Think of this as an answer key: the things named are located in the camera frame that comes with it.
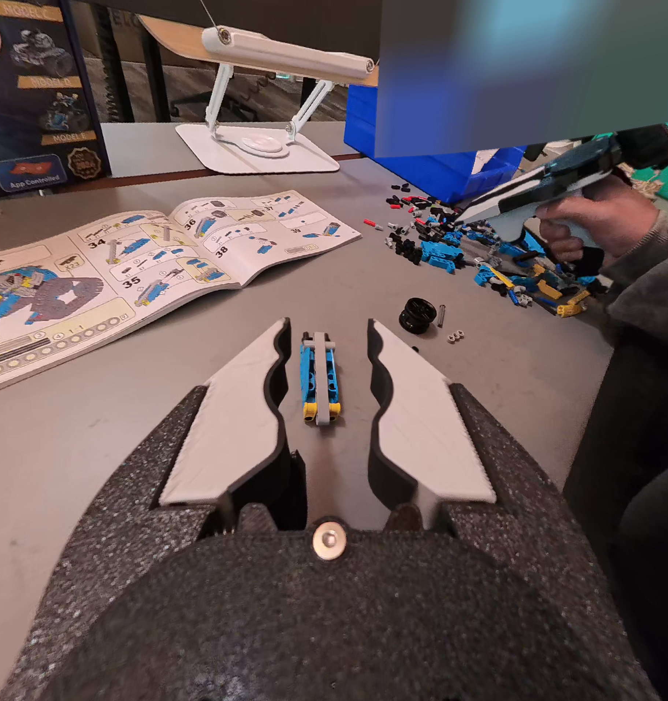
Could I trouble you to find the person's right hand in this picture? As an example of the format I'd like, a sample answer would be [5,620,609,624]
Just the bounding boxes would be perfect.
[537,175,660,264]

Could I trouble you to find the black spoked wheel rim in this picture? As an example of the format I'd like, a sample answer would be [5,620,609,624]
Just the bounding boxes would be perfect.
[398,297,438,334]

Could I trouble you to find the instruction booklet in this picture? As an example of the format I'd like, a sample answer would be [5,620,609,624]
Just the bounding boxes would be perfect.
[0,190,363,396]

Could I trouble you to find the white laptop stand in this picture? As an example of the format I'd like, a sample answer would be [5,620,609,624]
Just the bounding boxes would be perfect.
[175,24,379,176]

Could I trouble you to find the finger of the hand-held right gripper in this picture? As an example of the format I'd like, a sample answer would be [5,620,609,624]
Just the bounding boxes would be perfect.
[455,164,556,225]
[471,178,565,225]

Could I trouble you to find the blue storage bin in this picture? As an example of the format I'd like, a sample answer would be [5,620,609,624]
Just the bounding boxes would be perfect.
[344,84,526,204]

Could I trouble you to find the pile of toy brick parts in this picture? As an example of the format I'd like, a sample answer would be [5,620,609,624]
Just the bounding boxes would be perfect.
[364,183,608,318]

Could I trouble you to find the wooden board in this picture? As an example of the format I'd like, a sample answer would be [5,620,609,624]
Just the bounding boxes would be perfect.
[138,14,379,88]

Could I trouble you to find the black desk leg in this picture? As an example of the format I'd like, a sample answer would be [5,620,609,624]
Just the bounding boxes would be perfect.
[93,0,121,124]
[146,30,173,122]

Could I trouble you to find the blue grey brick assembly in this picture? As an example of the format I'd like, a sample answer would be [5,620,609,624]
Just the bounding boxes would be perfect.
[300,330,343,427]

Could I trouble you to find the person's leg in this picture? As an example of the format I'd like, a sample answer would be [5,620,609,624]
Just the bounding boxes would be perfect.
[563,329,668,701]

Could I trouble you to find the grey desk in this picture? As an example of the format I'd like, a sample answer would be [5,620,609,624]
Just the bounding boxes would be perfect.
[0,159,619,701]

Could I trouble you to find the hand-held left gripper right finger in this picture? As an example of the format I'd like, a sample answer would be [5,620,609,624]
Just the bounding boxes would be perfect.
[366,318,498,529]

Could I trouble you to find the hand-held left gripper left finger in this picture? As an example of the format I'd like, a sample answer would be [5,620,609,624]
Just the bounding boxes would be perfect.
[157,317,292,524]

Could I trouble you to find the toy set box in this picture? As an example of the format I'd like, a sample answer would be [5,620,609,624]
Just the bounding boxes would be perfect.
[0,0,112,200]

